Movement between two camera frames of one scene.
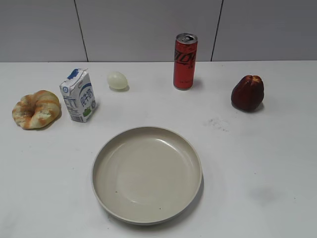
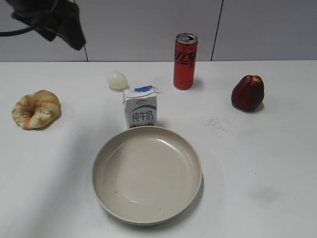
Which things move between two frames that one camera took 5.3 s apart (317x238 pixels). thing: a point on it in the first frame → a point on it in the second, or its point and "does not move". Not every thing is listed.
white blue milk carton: (78, 92) → (140, 105)
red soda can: (185, 60) does not move
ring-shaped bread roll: (37, 110) does not move
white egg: (117, 80) does not move
